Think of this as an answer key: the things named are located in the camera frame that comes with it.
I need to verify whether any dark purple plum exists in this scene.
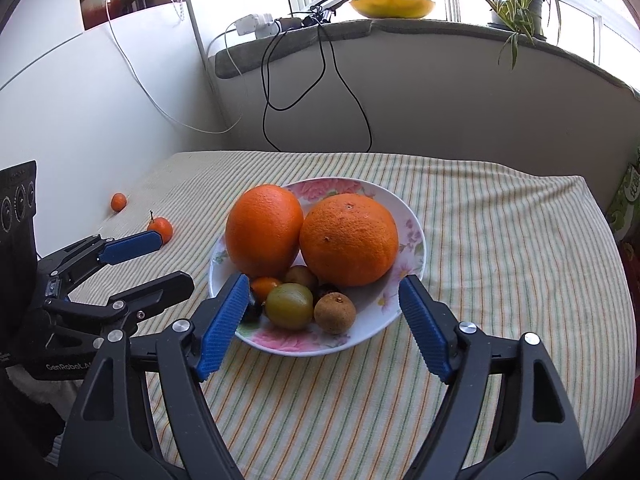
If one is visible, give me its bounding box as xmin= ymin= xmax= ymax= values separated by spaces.
xmin=241 ymin=301 xmax=264 ymax=324

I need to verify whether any small orange kumquat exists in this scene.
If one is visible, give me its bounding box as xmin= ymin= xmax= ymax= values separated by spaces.
xmin=250 ymin=276 xmax=282 ymax=304

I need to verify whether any large orange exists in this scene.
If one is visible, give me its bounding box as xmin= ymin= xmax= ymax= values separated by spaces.
xmin=299 ymin=193 xmax=399 ymax=287
xmin=224 ymin=184 xmax=304 ymax=278

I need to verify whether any green plum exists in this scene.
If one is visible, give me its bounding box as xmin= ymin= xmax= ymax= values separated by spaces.
xmin=265 ymin=283 xmax=314 ymax=330

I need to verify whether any brown kiwi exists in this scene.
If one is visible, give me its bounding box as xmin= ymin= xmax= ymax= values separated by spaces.
xmin=314 ymin=292 xmax=357 ymax=335
xmin=283 ymin=266 xmax=319 ymax=290

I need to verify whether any floral white bowl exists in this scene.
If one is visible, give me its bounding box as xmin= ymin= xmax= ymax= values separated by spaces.
xmin=208 ymin=178 xmax=425 ymax=356

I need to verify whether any white gloved left hand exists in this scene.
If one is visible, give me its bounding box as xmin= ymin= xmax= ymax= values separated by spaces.
xmin=6 ymin=365 xmax=82 ymax=422

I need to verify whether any mandarin with stem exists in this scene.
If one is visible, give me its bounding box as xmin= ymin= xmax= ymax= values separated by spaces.
xmin=146 ymin=212 xmax=174 ymax=245

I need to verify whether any striped table cloth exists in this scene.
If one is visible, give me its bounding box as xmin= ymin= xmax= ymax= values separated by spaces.
xmin=46 ymin=148 xmax=637 ymax=480

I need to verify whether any grey window sill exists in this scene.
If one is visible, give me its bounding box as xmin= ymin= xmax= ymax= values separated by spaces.
xmin=214 ymin=17 xmax=640 ymax=99

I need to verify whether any white power strip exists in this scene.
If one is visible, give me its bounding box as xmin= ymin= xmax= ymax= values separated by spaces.
xmin=233 ymin=13 xmax=279 ymax=39

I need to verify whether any yellow bowl on sill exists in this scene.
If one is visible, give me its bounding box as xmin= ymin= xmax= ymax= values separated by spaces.
xmin=350 ymin=0 xmax=436 ymax=20

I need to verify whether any small mandarin by wall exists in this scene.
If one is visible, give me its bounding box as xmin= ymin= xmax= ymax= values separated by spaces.
xmin=110 ymin=193 xmax=128 ymax=212

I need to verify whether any white cable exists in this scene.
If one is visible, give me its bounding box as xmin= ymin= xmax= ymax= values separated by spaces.
xmin=94 ymin=0 xmax=252 ymax=137

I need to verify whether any black cable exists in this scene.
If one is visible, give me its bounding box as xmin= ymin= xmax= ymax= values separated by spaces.
xmin=260 ymin=19 xmax=374 ymax=154

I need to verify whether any ring light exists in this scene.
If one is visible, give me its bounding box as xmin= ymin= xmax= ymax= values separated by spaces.
xmin=306 ymin=0 xmax=350 ymax=23

